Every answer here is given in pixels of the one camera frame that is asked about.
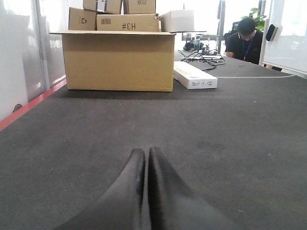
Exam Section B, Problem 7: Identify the large open cardboard box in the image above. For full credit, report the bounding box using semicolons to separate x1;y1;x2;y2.
57;30;175;92

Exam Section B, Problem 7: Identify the green potted plant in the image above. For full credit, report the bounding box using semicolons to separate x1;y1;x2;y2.
240;8;267;31

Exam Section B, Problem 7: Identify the cardboard box marked H3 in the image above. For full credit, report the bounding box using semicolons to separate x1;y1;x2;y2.
96;14;161;32

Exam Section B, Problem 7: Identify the top stacked cardboard box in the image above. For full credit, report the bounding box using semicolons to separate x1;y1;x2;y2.
123;0;156;14
83;0;123;14

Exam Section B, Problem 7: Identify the whiteboard with eraser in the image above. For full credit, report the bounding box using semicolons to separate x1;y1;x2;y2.
260;0;307;77

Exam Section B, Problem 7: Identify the cardboard box with recycle symbol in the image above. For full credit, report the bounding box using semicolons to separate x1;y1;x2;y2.
68;7;96;31

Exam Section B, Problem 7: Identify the small white box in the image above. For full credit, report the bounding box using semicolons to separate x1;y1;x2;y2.
160;10;195;33

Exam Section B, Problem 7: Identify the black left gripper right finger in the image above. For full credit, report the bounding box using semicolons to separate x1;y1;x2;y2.
148;147;241;230

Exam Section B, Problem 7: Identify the seated person in black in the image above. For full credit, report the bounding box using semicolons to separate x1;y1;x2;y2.
225;18;263;65

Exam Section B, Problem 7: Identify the long white product box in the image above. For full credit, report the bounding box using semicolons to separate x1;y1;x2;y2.
173;61;218;90

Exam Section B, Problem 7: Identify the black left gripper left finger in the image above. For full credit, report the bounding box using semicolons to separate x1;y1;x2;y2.
56;149;145;230

